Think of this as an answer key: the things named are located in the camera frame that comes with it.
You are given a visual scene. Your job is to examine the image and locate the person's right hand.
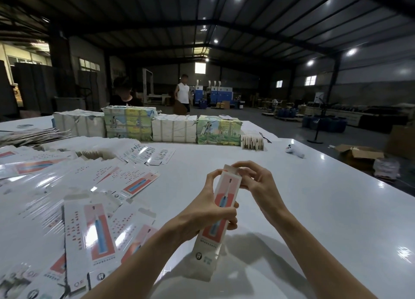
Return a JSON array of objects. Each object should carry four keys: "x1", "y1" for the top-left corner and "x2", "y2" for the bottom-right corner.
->
[{"x1": 231, "y1": 161, "x2": 289, "y2": 229}]

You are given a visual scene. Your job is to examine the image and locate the person's left hand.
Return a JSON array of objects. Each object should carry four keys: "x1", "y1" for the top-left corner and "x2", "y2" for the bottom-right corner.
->
[{"x1": 170, "y1": 170, "x2": 239, "y2": 245}]

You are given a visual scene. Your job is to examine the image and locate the toothbrush carton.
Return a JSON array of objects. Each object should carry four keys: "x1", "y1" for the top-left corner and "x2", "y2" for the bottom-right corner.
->
[{"x1": 191, "y1": 165, "x2": 243, "y2": 274}]

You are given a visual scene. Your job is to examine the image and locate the pile of carton blanks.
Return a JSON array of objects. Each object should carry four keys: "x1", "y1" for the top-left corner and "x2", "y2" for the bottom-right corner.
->
[{"x1": 0, "y1": 137, "x2": 176, "y2": 299}]

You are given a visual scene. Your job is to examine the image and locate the person's right forearm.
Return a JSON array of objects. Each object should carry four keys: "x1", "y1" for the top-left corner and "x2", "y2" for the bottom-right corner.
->
[{"x1": 269, "y1": 208, "x2": 377, "y2": 299}]

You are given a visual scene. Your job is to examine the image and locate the person's left forearm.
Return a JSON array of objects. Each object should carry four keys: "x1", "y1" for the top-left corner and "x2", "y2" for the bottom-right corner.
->
[{"x1": 84, "y1": 221, "x2": 189, "y2": 299}]

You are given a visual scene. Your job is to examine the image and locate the small beige card stack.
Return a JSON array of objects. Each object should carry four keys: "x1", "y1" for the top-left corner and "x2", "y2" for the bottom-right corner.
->
[{"x1": 241, "y1": 135, "x2": 265, "y2": 151}]

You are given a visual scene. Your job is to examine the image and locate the small white object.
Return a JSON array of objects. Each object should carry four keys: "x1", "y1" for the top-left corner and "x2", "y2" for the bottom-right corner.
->
[{"x1": 285, "y1": 144, "x2": 306, "y2": 159}]

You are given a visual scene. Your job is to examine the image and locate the green printed carton bundle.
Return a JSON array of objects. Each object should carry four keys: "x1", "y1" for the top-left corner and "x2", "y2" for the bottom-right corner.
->
[{"x1": 196, "y1": 115, "x2": 243, "y2": 146}]

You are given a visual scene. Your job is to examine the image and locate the row of white cartons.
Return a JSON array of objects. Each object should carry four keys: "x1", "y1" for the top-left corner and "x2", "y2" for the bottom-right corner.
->
[
  {"x1": 152, "y1": 114, "x2": 198, "y2": 144},
  {"x1": 53, "y1": 109, "x2": 106, "y2": 138}
]

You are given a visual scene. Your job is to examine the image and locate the black floor stand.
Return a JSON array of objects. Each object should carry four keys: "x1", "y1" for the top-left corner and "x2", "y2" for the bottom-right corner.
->
[{"x1": 307, "y1": 91, "x2": 341, "y2": 145}]

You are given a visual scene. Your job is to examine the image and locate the blue bins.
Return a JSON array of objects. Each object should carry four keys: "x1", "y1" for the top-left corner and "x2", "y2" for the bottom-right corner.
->
[{"x1": 301, "y1": 114, "x2": 348, "y2": 133}]

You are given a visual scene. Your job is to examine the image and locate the open cardboard box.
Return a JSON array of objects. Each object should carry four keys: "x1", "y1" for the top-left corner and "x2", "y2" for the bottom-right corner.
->
[{"x1": 335, "y1": 144, "x2": 385, "y2": 170}]

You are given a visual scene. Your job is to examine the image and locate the blue machine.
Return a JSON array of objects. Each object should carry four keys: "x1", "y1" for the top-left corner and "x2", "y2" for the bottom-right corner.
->
[{"x1": 193, "y1": 85, "x2": 233, "y2": 108}]

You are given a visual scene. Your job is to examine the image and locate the green yellow carton bundle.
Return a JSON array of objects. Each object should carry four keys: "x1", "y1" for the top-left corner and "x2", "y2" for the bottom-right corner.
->
[{"x1": 102, "y1": 105, "x2": 158, "y2": 141}]

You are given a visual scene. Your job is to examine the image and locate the white plastic bags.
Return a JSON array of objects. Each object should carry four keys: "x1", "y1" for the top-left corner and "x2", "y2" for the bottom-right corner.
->
[{"x1": 373, "y1": 158, "x2": 402, "y2": 181}]

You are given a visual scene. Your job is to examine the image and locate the tall cardboard box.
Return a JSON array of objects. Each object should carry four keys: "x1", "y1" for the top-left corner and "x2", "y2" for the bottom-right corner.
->
[{"x1": 388, "y1": 124, "x2": 415, "y2": 160}]

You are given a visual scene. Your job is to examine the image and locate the grey crate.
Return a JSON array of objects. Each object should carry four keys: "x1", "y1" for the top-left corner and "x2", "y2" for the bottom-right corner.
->
[{"x1": 55, "y1": 96, "x2": 86, "y2": 113}]

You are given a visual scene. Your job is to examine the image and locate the pile of grey flat sheets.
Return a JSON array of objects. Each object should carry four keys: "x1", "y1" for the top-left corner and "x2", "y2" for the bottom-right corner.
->
[{"x1": 0, "y1": 127, "x2": 72, "y2": 147}]

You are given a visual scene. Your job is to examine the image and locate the dark grey cabinet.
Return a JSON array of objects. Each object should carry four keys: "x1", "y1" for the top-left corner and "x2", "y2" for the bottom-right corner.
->
[{"x1": 13, "y1": 62, "x2": 56, "y2": 115}]

